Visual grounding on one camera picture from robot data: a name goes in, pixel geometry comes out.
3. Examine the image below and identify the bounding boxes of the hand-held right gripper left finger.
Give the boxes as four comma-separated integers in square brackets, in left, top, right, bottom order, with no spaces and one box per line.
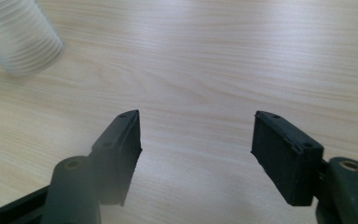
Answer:
[88,109,143,207]

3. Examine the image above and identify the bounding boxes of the stack of clear plastic cups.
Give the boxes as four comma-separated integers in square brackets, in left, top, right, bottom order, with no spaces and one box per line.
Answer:
[0,0,65,77]

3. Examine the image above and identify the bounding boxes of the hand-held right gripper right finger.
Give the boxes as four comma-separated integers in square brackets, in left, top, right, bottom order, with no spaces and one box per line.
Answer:
[251,110,324,207]

